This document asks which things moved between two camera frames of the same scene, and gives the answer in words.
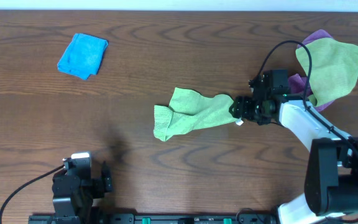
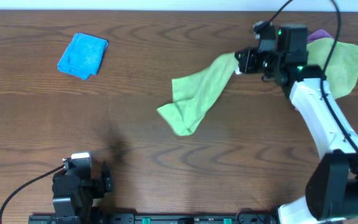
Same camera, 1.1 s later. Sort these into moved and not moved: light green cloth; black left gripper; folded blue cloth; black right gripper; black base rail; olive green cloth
Moved: black right gripper; light green cloth
Not moved: black left gripper; black base rail; olive green cloth; folded blue cloth
